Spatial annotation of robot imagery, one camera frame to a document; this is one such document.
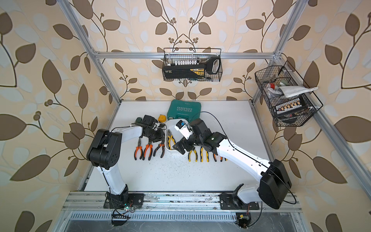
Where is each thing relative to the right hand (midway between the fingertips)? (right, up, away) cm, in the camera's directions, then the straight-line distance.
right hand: (179, 139), depth 78 cm
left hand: (-11, -1, +19) cm, 22 cm away
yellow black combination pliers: (+13, -12, +13) cm, 22 cm away
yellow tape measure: (-16, +11, +31) cm, 36 cm away
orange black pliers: (-12, -11, +14) cm, 21 cm away
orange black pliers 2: (-28, -8, +16) cm, 33 cm away
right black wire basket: (+55, +35, +10) cm, 66 cm away
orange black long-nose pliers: (+21, -13, +11) cm, 27 cm away
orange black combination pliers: (-22, -6, +18) cm, 29 cm away
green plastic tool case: (+1, +18, +31) cm, 36 cm away
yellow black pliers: (-8, -2, +20) cm, 22 cm away
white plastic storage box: (-9, +7, +24) cm, 26 cm away
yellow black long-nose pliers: (+5, -12, +12) cm, 18 cm away
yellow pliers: (+28, -14, +11) cm, 33 cm away
